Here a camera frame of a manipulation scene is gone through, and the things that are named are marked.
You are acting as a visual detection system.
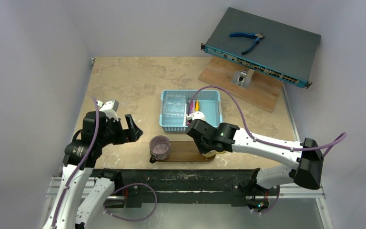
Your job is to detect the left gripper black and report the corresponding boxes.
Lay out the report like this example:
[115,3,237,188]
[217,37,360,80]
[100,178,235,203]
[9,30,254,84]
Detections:
[98,113,142,146]

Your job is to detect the brown wooden oval tray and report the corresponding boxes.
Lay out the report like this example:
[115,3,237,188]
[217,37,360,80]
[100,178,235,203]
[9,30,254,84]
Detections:
[157,141,216,163]

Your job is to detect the purple translucent cup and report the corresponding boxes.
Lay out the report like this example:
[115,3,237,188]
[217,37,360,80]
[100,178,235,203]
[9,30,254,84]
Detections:
[149,135,171,164]

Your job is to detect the yellow toothbrush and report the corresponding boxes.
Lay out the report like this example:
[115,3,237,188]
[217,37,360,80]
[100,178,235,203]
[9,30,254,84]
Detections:
[194,100,200,112]

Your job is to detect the clear plastic box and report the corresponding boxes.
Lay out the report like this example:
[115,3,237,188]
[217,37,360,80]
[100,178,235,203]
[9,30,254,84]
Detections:
[163,94,186,122]

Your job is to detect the light blue plastic basket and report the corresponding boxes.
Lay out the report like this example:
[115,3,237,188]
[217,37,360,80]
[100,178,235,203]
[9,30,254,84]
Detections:
[159,89,223,133]

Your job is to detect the yellow mug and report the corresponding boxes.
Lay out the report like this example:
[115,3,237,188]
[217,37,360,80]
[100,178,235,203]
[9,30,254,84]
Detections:
[202,150,226,158]

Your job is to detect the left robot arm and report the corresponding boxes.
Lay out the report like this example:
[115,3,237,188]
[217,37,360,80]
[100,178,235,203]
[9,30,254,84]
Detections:
[43,109,143,229]

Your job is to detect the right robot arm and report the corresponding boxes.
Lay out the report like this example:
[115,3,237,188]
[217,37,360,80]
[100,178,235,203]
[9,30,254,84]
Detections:
[186,119,324,194]

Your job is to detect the light wooden board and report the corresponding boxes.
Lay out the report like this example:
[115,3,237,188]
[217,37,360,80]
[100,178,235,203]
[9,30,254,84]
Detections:
[198,57,284,112]

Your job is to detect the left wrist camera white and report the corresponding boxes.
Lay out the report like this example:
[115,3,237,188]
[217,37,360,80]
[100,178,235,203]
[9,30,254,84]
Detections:
[96,99,119,122]

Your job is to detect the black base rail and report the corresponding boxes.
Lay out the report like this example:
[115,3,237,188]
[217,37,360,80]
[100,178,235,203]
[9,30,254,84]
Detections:
[85,169,297,209]

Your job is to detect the metal bracket stand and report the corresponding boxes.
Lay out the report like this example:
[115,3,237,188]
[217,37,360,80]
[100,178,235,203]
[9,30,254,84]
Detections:
[231,70,254,89]

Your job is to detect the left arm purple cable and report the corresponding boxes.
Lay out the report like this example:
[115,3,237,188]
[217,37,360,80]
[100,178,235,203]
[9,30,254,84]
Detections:
[50,96,159,229]

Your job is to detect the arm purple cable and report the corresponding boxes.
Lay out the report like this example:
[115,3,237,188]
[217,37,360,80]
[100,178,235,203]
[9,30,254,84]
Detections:
[187,86,348,216]
[50,96,159,229]

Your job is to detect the blue handled pliers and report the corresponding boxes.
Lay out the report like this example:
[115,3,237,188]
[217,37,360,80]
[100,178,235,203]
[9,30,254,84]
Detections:
[229,32,266,56]

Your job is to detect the grey network switch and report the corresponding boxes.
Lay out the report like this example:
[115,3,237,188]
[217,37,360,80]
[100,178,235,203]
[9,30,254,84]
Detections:
[201,7,321,89]

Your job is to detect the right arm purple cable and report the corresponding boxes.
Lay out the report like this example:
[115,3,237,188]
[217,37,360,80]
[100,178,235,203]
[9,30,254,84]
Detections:
[187,86,348,216]

